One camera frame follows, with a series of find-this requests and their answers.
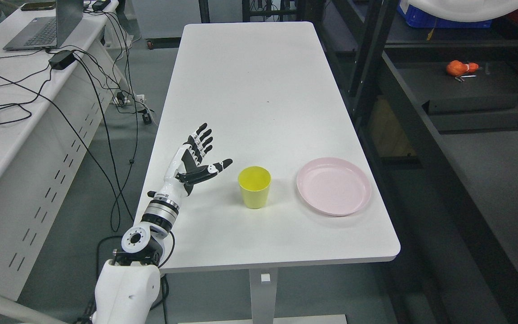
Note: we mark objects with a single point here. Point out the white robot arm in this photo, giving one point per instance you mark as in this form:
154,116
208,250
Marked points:
129,283

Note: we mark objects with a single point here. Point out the black smartphone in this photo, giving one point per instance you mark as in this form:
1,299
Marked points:
38,6

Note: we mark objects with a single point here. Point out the orange toy on shelf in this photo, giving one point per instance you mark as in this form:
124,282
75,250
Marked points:
458,68

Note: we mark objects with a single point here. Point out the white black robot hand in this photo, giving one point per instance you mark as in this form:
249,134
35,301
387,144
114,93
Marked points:
187,169

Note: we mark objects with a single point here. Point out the black power adapter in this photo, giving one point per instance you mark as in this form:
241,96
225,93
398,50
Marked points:
61,60

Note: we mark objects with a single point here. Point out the yellow plastic cup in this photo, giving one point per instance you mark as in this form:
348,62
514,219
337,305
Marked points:
254,183

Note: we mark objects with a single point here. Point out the blue plastic crate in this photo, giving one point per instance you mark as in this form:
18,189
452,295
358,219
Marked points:
415,17

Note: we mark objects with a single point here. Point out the dark metal shelf rack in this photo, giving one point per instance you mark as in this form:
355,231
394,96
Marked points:
443,149

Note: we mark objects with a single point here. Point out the white table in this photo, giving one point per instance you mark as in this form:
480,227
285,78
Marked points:
268,94

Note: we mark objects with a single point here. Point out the pink plastic plate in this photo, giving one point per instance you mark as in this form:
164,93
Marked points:
333,186

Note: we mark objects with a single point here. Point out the white side desk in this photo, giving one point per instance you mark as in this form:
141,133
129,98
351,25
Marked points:
47,118

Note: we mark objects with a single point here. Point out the grey laptop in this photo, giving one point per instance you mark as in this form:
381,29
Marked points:
49,32

